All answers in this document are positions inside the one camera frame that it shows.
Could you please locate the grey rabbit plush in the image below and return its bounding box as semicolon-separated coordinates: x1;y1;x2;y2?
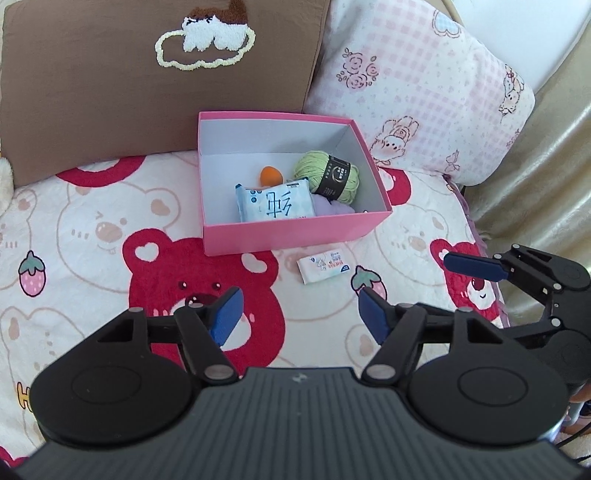
0;157;14;213

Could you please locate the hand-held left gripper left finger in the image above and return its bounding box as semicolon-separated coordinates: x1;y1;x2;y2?
95;286;245;386

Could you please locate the black cable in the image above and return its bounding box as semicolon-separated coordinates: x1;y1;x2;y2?
556;415;591;446

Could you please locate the blue wet wipes packet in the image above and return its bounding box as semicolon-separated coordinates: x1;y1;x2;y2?
235;179;317;223

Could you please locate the pink checked pillow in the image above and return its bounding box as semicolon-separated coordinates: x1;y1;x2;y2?
305;0;536;188

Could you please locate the green yarn ball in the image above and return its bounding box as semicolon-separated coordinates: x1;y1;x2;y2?
292;151;361;206

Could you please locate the pink cardboard box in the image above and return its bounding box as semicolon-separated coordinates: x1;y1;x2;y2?
198;111;394;257

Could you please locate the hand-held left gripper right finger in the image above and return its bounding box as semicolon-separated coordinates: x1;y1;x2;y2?
358;287;509;386

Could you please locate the orange makeup sponge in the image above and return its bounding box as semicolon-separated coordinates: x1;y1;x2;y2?
259;165;284;188

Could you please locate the brown pillow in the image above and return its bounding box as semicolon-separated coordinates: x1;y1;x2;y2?
0;0;333;188

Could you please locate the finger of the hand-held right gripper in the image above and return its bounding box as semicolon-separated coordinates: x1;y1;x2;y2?
504;316;561;346
443;244;561;294

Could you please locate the beige bed headboard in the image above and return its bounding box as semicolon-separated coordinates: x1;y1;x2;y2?
462;0;591;296

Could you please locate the small white tissue packet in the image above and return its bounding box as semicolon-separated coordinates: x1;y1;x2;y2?
297;247;352;285

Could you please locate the purple plush toy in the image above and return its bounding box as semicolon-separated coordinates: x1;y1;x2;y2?
314;194;370;217

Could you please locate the bear printed blanket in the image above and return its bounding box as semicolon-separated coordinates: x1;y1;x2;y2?
0;152;509;467

